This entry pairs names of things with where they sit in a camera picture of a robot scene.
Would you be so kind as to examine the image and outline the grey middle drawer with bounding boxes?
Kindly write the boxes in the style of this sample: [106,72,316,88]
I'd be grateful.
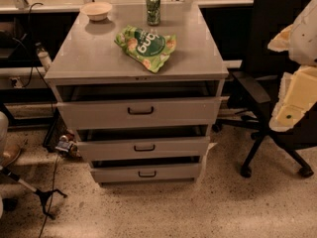
[78,125,209,161]

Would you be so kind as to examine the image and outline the grey bottom drawer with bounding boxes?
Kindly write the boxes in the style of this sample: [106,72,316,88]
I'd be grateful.
[91,156,202,183]

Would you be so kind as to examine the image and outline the brown shoe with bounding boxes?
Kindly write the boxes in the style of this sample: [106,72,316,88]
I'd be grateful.
[0,145,21,167]

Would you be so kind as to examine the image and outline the beige bowl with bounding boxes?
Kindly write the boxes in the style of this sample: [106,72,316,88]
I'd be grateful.
[80,2,112,21]

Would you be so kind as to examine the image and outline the black cable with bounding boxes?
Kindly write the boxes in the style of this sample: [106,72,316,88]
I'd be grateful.
[37,152,61,238]

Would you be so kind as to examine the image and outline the green snack bag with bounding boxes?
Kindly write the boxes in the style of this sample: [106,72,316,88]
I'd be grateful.
[114,25,176,73]

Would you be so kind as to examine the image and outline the grey drawer cabinet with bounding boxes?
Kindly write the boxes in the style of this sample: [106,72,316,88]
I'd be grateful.
[44,2,230,185]

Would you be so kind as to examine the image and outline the black tripod stand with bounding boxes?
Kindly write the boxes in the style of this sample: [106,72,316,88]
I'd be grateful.
[0,166,66,219]

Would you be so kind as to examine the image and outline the small floor clutter items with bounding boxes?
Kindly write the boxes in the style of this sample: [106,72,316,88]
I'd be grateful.
[55,131,80,158]

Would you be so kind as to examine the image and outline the grey top drawer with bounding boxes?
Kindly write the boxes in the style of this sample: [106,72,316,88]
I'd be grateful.
[57,82,220,130]

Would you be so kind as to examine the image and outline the plastic water bottle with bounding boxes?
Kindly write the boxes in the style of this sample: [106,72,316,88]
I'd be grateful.
[36,42,52,71]

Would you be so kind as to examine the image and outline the black office chair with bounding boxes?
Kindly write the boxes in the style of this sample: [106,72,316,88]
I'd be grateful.
[212,0,317,178]

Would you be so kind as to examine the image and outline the grey drawer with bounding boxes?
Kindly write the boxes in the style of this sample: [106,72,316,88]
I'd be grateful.
[57,82,220,130]
[78,125,209,161]
[91,156,202,183]

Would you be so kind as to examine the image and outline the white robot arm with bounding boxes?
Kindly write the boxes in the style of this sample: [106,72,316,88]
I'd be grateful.
[267,0,317,132]

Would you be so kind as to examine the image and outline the green soda can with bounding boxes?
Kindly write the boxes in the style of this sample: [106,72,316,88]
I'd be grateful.
[146,0,160,26]

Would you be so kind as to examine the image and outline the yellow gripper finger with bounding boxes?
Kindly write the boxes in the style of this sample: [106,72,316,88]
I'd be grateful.
[267,25,293,53]
[269,65,317,132]

